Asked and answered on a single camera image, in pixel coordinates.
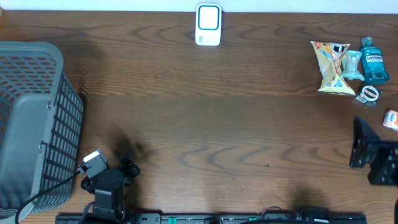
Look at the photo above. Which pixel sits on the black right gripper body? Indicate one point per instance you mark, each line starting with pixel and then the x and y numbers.
pixel 389 170

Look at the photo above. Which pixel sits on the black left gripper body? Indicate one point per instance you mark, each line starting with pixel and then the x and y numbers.
pixel 124 173

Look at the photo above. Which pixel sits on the small orange tissue pack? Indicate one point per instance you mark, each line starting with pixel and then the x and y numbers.
pixel 390 120

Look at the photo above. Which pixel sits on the green round-logo packet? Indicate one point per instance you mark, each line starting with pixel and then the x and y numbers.
pixel 368 95

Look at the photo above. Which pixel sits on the blue Listerine mouthwash bottle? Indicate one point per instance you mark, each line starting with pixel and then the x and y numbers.
pixel 374 69

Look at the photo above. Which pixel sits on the green wet wipes pack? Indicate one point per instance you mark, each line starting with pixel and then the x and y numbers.
pixel 350 65

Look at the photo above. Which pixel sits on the orange snack bag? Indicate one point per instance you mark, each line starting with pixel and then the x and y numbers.
pixel 329 58

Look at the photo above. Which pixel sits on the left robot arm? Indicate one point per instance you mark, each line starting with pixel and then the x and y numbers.
pixel 107 207

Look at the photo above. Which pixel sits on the white barcode scanner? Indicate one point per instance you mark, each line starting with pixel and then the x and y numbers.
pixel 208 24

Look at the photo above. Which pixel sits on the grey plastic mesh basket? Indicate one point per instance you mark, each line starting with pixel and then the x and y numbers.
pixel 41 122

